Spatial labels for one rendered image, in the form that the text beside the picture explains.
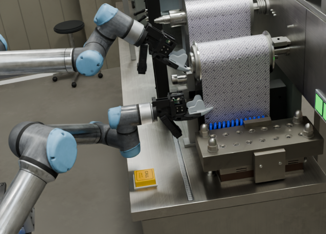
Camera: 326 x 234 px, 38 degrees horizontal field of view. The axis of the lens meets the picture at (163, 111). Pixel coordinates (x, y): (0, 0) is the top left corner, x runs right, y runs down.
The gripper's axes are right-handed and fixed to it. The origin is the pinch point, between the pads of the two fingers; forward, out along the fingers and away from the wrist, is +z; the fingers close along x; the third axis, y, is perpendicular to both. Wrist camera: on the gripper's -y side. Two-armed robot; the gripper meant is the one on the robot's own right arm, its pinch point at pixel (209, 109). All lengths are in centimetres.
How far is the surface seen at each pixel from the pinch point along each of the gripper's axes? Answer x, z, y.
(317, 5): -13, 32, 37
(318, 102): -23.6, 29.3, 10.0
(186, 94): 7.1, -7.0, 3.7
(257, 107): -0.3, 17.2, -2.0
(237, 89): -0.3, 10.1, 6.2
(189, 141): 8.0, -7.1, -17.0
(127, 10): 102, -24, 9
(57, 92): 271, -101, -109
